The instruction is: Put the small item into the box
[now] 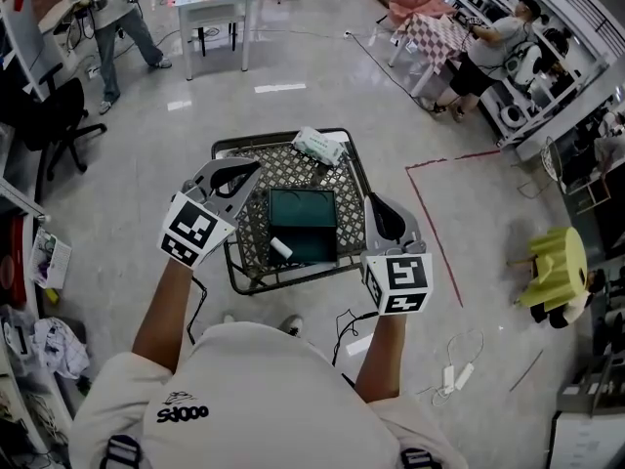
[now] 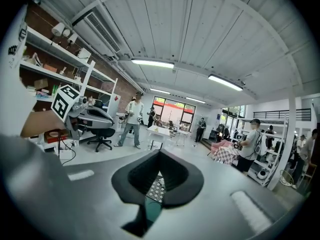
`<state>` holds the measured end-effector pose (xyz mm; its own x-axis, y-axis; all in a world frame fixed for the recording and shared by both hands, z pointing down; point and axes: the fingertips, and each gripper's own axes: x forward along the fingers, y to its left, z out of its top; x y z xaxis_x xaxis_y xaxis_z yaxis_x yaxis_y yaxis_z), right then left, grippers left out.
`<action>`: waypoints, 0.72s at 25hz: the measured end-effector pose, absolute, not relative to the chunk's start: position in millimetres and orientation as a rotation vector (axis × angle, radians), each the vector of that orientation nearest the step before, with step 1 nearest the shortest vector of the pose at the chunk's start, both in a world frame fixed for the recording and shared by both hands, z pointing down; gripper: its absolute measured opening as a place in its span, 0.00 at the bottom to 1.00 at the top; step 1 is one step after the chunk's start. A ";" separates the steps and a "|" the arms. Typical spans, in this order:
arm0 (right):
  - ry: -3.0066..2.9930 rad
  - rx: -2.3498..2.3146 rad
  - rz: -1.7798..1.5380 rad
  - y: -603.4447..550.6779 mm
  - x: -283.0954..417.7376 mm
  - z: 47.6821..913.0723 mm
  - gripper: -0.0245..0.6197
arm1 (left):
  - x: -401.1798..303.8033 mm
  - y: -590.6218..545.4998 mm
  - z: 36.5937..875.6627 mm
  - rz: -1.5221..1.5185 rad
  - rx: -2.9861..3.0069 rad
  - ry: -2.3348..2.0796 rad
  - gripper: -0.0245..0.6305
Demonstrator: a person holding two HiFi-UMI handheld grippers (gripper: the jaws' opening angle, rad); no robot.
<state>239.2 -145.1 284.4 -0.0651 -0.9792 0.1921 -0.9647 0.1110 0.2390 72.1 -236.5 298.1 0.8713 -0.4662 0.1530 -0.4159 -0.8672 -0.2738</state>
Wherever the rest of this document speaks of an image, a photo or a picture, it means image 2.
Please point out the white support column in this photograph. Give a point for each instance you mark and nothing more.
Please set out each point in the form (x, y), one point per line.
(287, 134)

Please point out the white power box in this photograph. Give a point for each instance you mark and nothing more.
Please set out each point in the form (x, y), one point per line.
(66, 154)

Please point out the black framed window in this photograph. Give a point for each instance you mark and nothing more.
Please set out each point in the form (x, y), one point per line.
(175, 114)

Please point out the brown cardboard box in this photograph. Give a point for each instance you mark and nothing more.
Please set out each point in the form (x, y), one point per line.
(41, 83)

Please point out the white printed board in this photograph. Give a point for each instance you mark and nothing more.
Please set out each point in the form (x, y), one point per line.
(17, 39)

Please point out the pink checkered tablecloth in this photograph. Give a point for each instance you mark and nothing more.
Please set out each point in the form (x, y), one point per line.
(225, 154)

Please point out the white backpack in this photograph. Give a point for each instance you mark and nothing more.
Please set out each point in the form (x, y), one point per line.
(262, 144)

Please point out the black office chair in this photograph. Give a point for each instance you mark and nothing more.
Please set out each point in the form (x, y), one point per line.
(102, 134)

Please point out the long ceiling light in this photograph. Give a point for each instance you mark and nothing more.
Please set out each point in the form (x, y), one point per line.
(225, 82)
(160, 91)
(195, 100)
(152, 63)

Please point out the white lamp shade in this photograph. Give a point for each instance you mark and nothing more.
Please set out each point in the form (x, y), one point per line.
(72, 38)
(58, 29)

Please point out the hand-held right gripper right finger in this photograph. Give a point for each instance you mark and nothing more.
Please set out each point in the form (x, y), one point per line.
(190, 184)

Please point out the person's left forearm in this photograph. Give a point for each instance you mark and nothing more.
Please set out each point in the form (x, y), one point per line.
(42, 124)

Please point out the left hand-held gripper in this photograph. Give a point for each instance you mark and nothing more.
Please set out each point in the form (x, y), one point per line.
(75, 109)

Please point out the white folding table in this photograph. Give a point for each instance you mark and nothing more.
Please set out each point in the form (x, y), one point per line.
(158, 131)

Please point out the black white checkered mat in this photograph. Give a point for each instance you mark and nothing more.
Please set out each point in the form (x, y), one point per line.
(156, 189)

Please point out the white ceiling air conditioner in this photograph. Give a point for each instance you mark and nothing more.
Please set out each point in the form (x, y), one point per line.
(100, 32)

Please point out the white open storage rack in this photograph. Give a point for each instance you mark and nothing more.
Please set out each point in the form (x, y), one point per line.
(272, 164)

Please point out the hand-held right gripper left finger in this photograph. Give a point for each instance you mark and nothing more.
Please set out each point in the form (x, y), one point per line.
(125, 181)

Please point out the black metal railing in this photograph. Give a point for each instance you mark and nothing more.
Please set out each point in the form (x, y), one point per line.
(282, 114)

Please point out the person's white sleeve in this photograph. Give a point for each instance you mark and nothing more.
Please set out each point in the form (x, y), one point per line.
(13, 104)

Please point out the white metal shelving unit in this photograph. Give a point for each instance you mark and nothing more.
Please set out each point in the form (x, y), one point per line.
(57, 69)

